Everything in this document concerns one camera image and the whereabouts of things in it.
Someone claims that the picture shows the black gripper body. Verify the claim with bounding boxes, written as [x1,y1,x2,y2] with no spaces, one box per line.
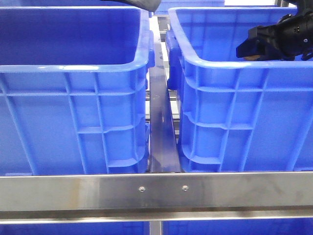
[101,0,161,12]
[268,0,313,61]

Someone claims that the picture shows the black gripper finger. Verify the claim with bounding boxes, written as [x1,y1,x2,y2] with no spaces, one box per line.
[236,25,269,59]

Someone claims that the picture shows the yellow mushroom push button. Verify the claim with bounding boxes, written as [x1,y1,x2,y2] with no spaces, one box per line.
[244,55,260,61]

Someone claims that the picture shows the blue crate back middle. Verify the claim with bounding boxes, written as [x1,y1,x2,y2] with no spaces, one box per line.
[155,0,225,16]

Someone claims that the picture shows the blue plastic crate right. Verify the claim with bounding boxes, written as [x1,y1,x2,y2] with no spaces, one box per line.
[166,7,313,172]

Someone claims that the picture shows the blue plastic crate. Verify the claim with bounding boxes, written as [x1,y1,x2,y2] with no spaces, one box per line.
[0,7,155,176]
[166,7,313,172]

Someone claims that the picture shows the blue plastic crate left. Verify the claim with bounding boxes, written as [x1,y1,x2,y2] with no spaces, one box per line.
[0,7,155,176]

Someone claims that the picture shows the blue crate back left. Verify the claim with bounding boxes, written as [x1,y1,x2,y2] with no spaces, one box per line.
[21,0,153,18]

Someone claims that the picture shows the blue crate lower right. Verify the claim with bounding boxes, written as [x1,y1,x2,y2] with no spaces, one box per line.
[163,218,313,235]

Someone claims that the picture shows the blue crate lower left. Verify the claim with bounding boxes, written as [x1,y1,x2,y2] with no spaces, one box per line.
[0,222,149,235]

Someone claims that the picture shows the stainless steel rack frame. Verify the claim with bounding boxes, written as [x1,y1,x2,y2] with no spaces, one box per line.
[0,16,313,235]

